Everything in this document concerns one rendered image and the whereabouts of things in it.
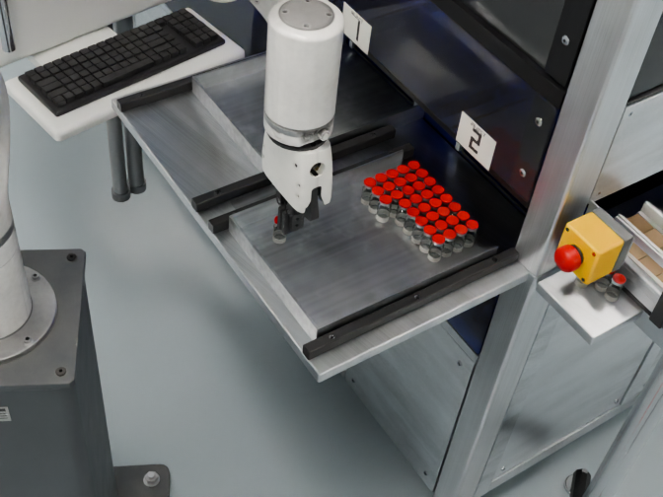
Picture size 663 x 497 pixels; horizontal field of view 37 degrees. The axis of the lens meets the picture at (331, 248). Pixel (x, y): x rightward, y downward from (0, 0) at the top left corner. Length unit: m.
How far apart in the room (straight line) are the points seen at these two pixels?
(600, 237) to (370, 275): 0.35
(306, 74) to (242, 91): 0.76
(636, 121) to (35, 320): 0.91
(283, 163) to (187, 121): 0.60
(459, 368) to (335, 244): 0.45
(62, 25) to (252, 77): 0.42
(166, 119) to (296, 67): 0.72
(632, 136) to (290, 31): 0.61
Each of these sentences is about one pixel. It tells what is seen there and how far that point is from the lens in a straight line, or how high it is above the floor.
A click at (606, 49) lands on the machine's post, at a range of 1.32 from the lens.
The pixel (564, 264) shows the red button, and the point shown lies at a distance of 1.46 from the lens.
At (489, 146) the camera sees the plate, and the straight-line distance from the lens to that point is 1.55.
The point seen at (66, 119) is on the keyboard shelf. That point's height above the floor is 0.80.
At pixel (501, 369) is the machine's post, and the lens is 1.77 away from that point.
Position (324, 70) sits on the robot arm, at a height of 1.37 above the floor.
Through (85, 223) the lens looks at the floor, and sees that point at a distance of 2.83.
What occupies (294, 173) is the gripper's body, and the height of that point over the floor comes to 1.22.
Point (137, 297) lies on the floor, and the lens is 2.64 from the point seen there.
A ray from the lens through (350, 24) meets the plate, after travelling 1.79.
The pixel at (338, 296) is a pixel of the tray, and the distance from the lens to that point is 1.49.
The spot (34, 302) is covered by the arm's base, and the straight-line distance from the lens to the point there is 1.52.
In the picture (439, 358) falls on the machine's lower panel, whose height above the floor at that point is 0.49.
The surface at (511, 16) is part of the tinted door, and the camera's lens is 1.45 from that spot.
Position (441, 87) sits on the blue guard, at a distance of 1.61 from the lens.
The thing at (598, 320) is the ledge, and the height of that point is 0.88.
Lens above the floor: 2.02
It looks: 47 degrees down
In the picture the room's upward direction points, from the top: 7 degrees clockwise
